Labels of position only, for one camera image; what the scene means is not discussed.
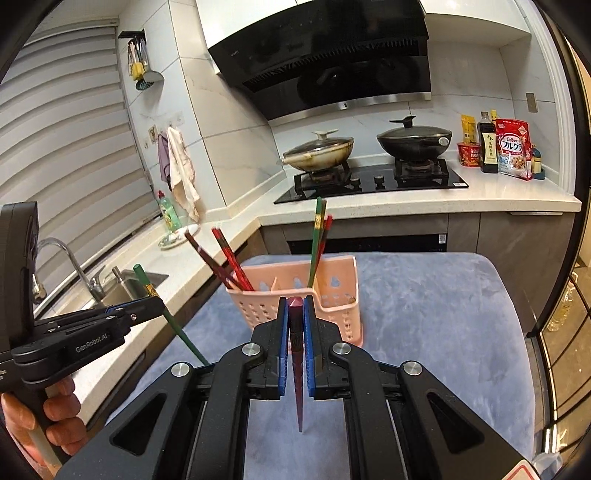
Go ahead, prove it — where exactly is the dark brown chopstick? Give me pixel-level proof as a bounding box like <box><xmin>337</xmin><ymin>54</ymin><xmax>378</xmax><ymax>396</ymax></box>
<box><xmin>184</xmin><ymin>232</ymin><xmax>232</xmax><ymax>291</ymax></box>

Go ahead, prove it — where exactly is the purple hanging cloth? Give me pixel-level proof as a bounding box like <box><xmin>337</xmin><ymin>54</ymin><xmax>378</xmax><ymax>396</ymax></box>
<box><xmin>157</xmin><ymin>133</ymin><xmax>173</xmax><ymax>193</ymax></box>

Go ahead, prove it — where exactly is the pink perforated utensil holder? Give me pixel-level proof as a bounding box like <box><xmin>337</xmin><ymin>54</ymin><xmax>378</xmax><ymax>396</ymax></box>
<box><xmin>225</xmin><ymin>255</ymin><xmax>365</xmax><ymax>348</ymax></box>

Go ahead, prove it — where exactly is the red cereal bag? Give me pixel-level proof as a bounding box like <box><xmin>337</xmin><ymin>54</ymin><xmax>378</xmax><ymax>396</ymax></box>
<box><xmin>495</xmin><ymin>118</ymin><xmax>533</xmax><ymax>180</ymax></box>

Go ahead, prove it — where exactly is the person's left hand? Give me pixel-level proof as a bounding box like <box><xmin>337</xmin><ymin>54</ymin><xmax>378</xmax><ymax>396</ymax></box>
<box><xmin>0</xmin><ymin>375</ymin><xmax>89</xmax><ymax>459</ymax></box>

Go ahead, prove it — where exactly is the white hanging towel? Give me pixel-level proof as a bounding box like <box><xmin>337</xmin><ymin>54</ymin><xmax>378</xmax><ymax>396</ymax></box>
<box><xmin>166</xmin><ymin>127</ymin><xmax>201</xmax><ymax>223</ymax></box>

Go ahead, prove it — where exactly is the black wok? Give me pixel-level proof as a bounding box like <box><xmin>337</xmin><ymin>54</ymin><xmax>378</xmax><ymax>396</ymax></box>
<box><xmin>376</xmin><ymin>134</ymin><xmax>452</xmax><ymax>160</ymax></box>

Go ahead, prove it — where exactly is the beige frying pan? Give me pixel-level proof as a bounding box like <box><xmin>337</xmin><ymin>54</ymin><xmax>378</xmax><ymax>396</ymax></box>
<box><xmin>281</xmin><ymin>141</ymin><xmax>356</xmax><ymax>173</ymax></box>

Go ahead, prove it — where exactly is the glass pan lid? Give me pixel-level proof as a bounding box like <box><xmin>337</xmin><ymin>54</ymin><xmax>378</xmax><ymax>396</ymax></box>
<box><xmin>284</xmin><ymin>129</ymin><xmax>353</xmax><ymax>160</ymax></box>

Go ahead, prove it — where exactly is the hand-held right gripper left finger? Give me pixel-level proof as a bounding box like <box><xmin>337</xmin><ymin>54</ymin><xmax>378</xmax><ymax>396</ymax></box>
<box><xmin>55</xmin><ymin>296</ymin><xmax>291</xmax><ymax>480</ymax></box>

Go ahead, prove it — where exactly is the black range hood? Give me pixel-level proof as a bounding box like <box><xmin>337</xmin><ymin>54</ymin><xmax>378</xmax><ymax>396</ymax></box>
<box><xmin>198</xmin><ymin>0</ymin><xmax>433</xmax><ymax>123</ymax></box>

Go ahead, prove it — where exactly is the clear plastic bottle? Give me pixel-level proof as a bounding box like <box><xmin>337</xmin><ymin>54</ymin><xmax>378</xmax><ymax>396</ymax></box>
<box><xmin>551</xmin><ymin>272</ymin><xmax>583</xmax><ymax>329</ymax></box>

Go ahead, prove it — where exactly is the red chopstick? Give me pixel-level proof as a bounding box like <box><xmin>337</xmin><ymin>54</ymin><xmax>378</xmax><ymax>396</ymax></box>
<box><xmin>212</xmin><ymin>227</ymin><xmax>254</xmax><ymax>292</ymax></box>
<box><xmin>315</xmin><ymin>214</ymin><xmax>334</xmax><ymax>278</ymax></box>

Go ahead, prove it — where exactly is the white window blind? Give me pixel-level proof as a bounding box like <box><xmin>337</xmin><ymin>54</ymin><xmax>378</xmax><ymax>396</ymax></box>
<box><xmin>0</xmin><ymin>25</ymin><xmax>160</xmax><ymax>241</ymax></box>

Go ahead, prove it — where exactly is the black gas stove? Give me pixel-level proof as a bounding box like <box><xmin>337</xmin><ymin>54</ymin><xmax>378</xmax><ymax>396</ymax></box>
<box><xmin>273</xmin><ymin>158</ymin><xmax>470</xmax><ymax>205</ymax></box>

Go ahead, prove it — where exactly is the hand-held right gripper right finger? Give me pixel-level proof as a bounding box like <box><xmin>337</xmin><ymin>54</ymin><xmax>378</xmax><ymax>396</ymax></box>
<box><xmin>302</xmin><ymin>296</ymin><xmax>532</xmax><ymax>480</ymax></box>

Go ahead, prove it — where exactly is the black grid glass door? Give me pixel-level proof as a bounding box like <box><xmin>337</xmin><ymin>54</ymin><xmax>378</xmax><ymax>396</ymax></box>
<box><xmin>526</xmin><ymin>0</ymin><xmax>591</xmax><ymax>480</ymax></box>

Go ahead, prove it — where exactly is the white plate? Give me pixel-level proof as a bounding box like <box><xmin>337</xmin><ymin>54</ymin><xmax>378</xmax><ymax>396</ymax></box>
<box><xmin>158</xmin><ymin>224</ymin><xmax>201</xmax><ymax>250</ymax></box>

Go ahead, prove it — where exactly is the dark soy sauce bottle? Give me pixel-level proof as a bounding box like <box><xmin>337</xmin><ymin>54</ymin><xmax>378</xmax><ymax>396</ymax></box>
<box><xmin>478</xmin><ymin>111</ymin><xmax>500</xmax><ymax>175</ymax></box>

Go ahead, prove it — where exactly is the maroon chopstick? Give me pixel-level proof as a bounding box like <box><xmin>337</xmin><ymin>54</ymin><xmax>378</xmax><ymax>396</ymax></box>
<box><xmin>287</xmin><ymin>298</ymin><xmax>307</xmax><ymax>433</ymax></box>

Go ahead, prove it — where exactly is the green chopstick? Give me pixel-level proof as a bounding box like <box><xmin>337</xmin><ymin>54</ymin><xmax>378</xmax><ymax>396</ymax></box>
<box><xmin>133</xmin><ymin>264</ymin><xmax>210</xmax><ymax>367</ymax></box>
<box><xmin>307</xmin><ymin>197</ymin><xmax>325</xmax><ymax>288</ymax></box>

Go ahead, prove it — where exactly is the stainless steel sink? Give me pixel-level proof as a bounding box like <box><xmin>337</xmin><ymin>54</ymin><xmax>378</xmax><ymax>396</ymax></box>
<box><xmin>99</xmin><ymin>271</ymin><xmax>170</xmax><ymax>308</ymax></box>

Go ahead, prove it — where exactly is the red instant noodle cup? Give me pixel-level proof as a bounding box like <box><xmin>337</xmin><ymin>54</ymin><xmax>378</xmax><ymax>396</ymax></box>
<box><xmin>457</xmin><ymin>141</ymin><xmax>484</xmax><ymax>168</ymax></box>

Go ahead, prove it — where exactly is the blue-grey fleece blanket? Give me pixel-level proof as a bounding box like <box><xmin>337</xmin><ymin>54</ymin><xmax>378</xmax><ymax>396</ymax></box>
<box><xmin>117</xmin><ymin>251</ymin><xmax>537</xmax><ymax>480</ymax></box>

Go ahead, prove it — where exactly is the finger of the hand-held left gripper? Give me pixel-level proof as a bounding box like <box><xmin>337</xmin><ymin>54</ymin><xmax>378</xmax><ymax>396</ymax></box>
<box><xmin>34</xmin><ymin>298</ymin><xmax>165</xmax><ymax>334</ymax></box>

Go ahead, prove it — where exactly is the white plastic bag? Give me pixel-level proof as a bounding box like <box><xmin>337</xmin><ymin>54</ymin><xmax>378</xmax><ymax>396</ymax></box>
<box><xmin>531</xmin><ymin>454</ymin><xmax>565</xmax><ymax>480</ymax></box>

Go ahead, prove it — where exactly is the black wok lid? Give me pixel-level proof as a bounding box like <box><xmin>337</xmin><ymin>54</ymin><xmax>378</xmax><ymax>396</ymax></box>
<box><xmin>379</xmin><ymin>116</ymin><xmax>451</xmax><ymax>142</ymax></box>

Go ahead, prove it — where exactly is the green dish soap bottle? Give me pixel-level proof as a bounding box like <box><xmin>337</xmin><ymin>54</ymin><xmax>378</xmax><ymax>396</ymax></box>
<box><xmin>158</xmin><ymin>190</ymin><xmax>182</xmax><ymax>234</ymax></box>

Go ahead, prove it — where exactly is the metal kitchen faucet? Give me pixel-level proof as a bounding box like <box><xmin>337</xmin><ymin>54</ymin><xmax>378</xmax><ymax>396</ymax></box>
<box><xmin>34</xmin><ymin>237</ymin><xmax>106</xmax><ymax>301</ymax></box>

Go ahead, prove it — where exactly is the metal strainer ladle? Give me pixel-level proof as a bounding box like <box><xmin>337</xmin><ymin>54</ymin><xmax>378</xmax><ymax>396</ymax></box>
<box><xmin>135</xmin><ymin>71</ymin><xmax>165</xmax><ymax>92</ymax></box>

